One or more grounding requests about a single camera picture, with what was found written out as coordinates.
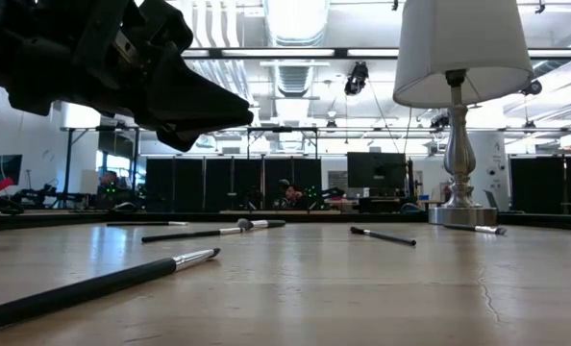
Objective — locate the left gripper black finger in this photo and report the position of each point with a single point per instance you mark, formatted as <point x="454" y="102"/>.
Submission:
<point x="194" y="120"/>
<point x="180" y="81"/>

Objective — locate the thin black makeup brush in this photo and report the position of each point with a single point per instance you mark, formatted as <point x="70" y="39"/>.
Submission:
<point x="141" y="223"/>
<point x="482" y="229"/>
<point x="98" y="287"/>
<point x="184" y="235"/>

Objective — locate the short fluffy makeup brush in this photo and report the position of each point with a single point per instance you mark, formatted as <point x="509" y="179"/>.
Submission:
<point x="266" y="224"/>

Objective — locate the dark-headed makeup brush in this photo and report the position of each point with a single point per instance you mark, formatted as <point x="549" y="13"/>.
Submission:
<point x="386" y="237"/>

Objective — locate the black background robot arm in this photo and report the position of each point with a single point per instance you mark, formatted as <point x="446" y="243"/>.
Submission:
<point x="2" y="205"/>

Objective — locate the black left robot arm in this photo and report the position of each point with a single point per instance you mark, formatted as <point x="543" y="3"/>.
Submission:
<point x="26" y="57"/>

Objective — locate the black partition panels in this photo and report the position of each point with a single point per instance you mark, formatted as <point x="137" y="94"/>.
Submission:
<point x="538" y="185"/>
<point x="189" y="182"/>

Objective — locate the black overhead crossbeam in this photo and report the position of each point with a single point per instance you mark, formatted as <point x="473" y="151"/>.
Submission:
<point x="340" y="53"/>

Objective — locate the large black monitor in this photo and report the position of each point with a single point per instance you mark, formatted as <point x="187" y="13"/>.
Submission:
<point x="377" y="170"/>

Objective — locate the table lamp white shade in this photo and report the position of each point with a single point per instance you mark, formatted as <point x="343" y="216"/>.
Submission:
<point x="458" y="48"/>

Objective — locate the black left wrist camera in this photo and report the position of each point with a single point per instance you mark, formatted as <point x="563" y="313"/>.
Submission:
<point x="165" y="24"/>

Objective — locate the black metal station frame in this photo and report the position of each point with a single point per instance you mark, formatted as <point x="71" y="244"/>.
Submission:
<point x="282" y="129"/>
<point x="68" y="163"/>

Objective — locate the silver ventilation duct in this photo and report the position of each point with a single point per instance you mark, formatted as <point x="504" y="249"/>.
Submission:
<point x="292" y="79"/>

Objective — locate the wall-mounted dark monitor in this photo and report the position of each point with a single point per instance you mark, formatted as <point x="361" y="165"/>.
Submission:
<point x="2" y="168"/>

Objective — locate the black ceiling camera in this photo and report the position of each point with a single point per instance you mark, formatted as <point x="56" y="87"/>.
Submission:
<point x="533" y="87"/>
<point x="356" y="78"/>

